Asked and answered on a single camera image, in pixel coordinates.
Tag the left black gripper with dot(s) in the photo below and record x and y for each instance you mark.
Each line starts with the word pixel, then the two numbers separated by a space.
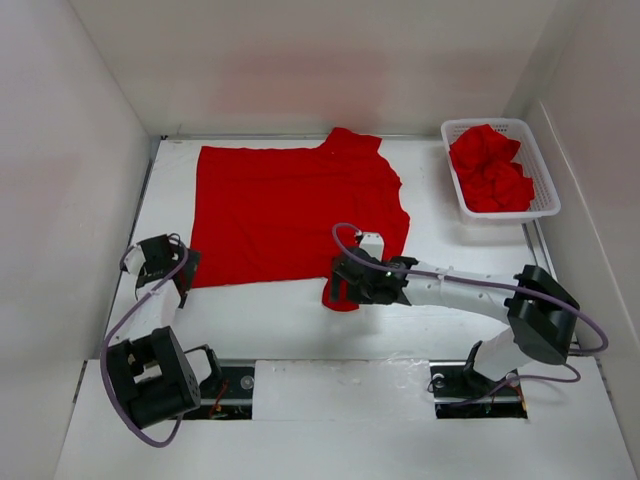
pixel 188 273

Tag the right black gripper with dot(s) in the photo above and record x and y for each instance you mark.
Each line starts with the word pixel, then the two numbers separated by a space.
pixel 356 296

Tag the red t shirt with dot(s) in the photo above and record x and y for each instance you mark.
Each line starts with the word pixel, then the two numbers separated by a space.
pixel 265 215

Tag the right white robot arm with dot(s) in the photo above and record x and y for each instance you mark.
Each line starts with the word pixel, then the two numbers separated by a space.
pixel 538 314

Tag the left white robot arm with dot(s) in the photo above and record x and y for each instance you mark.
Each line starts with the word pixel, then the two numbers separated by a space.
pixel 146 372

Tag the red shirts pile in basket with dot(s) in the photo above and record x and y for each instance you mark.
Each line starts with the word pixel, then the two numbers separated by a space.
pixel 490 180

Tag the white plastic basket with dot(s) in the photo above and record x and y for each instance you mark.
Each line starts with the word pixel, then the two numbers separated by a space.
pixel 546 202

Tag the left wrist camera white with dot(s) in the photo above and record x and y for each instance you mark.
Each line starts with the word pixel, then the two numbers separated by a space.
pixel 132 260

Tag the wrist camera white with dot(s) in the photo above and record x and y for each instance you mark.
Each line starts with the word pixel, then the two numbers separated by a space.
pixel 132 260
pixel 372 243

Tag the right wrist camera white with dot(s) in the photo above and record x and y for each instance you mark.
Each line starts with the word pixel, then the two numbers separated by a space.
pixel 372 243

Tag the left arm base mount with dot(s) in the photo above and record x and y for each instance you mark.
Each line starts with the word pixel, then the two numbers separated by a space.
pixel 232 399

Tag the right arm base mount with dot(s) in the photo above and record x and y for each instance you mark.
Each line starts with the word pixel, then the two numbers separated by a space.
pixel 460 393

